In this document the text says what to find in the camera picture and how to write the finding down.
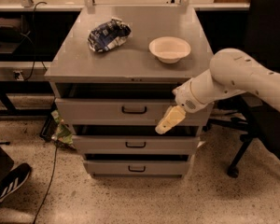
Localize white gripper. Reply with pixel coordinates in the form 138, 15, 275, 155
155, 81, 205, 134

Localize grey top drawer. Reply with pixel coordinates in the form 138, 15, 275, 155
54, 97, 215, 127

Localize grey drawer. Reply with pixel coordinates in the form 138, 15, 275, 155
83, 161, 189, 175
73, 135, 200, 155
54, 97, 215, 127

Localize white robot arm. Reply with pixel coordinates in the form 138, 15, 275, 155
155, 49, 280, 134

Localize grey drawer cabinet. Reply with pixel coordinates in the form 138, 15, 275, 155
45, 6, 212, 165

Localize grey middle drawer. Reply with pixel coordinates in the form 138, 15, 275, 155
73, 135, 200, 155

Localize grey bottom drawer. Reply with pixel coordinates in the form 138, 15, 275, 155
83, 161, 189, 175

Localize white paper bowl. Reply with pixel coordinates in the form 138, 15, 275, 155
148, 36, 191, 63

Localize black office chair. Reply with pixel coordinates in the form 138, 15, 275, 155
209, 0, 280, 178

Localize crumpled blue chip bag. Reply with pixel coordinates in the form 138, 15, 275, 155
88, 17, 132, 52

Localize green snack bag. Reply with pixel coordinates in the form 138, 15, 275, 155
51, 110, 73, 147

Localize black sneaker white stripes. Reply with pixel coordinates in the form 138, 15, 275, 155
0, 163, 32, 203

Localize dark box on shelf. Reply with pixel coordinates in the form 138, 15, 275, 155
0, 18, 30, 43

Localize black floor cable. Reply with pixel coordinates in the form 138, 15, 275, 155
31, 142, 60, 224

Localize wall power outlet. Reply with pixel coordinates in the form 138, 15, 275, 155
13, 70, 24, 81

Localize black table leg frame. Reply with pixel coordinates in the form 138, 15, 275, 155
0, 86, 52, 117

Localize black hanging cable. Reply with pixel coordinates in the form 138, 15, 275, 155
20, 1, 49, 82

